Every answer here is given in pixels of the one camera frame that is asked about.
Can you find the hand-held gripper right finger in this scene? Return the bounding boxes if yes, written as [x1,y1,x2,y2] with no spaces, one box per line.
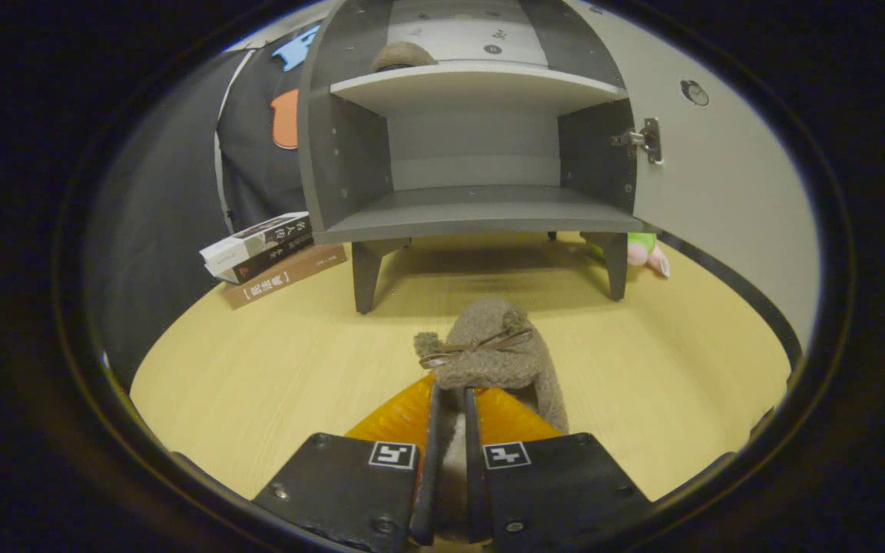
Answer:
[464,386,652,550]

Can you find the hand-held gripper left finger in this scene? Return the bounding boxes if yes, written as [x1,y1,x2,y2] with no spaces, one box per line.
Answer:
[252,374,441,553]

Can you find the brown fuzzy shoe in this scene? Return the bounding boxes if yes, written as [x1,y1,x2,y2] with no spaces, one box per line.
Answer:
[372,42,438,74]
[413,298,571,542]

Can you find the grey shoe cabinet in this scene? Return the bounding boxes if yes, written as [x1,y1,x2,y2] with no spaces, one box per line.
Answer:
[297,0,647,314]

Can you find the light grey shoe cabinet door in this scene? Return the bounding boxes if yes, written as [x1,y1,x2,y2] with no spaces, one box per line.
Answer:
[565,0,821,362]

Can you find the brown book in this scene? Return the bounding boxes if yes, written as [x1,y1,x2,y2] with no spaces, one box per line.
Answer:
[221,244,348,310]

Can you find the pink and green plush toy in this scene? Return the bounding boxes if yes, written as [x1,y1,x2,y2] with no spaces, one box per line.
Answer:
[581,232,671,279]

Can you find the black backdrop cloth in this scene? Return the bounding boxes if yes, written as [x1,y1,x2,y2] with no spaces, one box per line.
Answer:
[85,23,320,385]

